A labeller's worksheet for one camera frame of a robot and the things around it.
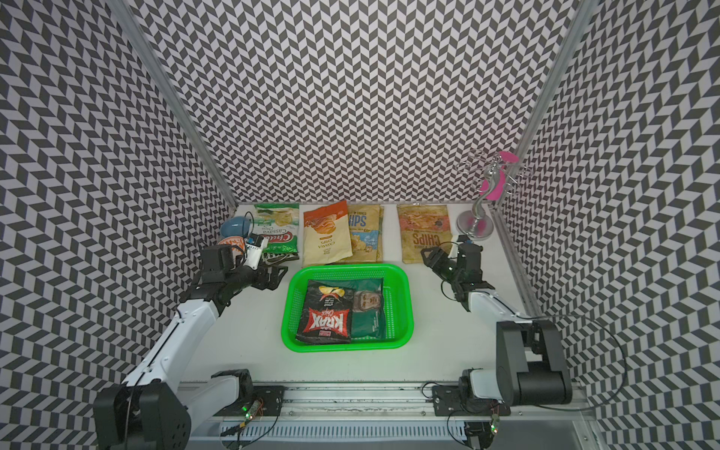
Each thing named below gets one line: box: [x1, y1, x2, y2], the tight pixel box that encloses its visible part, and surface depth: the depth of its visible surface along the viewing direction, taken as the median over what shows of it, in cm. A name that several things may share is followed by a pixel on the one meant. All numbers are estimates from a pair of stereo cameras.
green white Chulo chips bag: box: [253, 203, 300, 264], surface depth 110 cm
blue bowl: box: [220, 215, 251, 239], surface depth 110 cm
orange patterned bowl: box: [217, 235, 247, 252], surface depth 104 cm
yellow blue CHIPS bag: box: [336, 204, 384, 264], surface depth 107 cm
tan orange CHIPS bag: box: [396, 203, 453, 265], surface depth 111 cm
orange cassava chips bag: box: [301, 199, 354, 267], surface depth 106 cm
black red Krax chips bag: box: [296, 280, 355, 344], surface depth 86 cm
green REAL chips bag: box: [336, 277, 387, 341], surface depth 88 cm
